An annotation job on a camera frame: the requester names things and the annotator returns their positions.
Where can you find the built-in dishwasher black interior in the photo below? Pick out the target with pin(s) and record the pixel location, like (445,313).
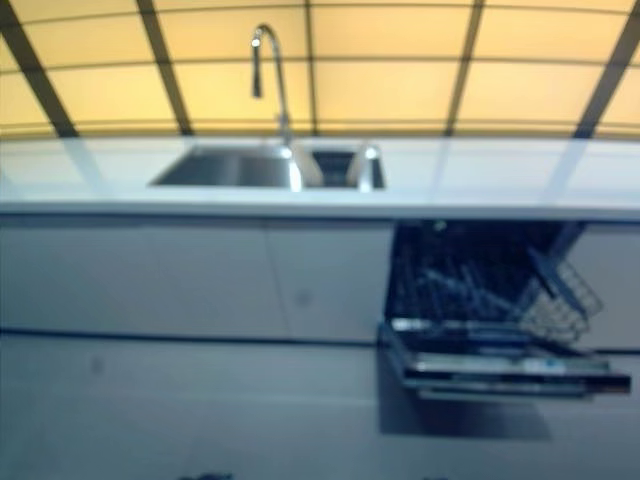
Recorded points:
(450,250)

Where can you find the black dish drying rack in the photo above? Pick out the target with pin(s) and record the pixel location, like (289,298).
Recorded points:
(334,167)

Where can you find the stainless steel sink basin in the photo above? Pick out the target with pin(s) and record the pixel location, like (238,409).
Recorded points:
(220,167)

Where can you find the chrome gooseneck kitchen faucet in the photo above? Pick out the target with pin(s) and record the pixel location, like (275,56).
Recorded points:
(281,75)

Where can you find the narrow white cabinet door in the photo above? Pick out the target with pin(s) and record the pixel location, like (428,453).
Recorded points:
(335,280)

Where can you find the cream round plate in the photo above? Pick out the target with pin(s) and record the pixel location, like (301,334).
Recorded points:
(364,167)
(306,167)

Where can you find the white cabinet beside dishwasher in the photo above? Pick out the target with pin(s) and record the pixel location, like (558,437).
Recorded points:
(615,275)

